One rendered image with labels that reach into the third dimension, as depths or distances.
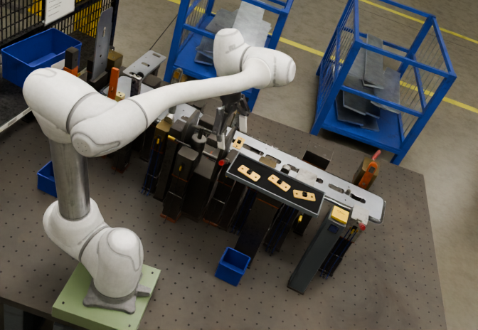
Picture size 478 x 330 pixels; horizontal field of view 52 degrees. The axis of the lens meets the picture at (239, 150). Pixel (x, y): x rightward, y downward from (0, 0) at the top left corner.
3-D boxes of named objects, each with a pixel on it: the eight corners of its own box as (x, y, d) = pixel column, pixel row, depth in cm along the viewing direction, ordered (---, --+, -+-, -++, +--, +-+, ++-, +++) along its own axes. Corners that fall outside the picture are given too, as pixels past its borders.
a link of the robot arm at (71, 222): (80, 273, 173) (36, 238, 179) (114, 242, 183) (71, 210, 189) (63, 113, 118) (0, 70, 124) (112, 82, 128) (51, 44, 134)
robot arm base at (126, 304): (145, 317, 173) (148, 308, 170) (81, 306, 170) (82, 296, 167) (153, 275, 188) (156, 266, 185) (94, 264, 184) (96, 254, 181)
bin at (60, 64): (80, 67, 227) (82, 43, 219) (31, 94, 203) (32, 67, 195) (52, 52, 230) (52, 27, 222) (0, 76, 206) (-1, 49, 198)
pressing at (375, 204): (386, 196, 226) (388, 194, 225) (381, 228, 209) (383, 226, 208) (121, 74, 239) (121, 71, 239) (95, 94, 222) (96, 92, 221)
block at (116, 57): (114, 113, 262) (123, 55, 239) (106, 120, 255) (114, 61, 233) (101, 107, 262) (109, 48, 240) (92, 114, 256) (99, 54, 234)
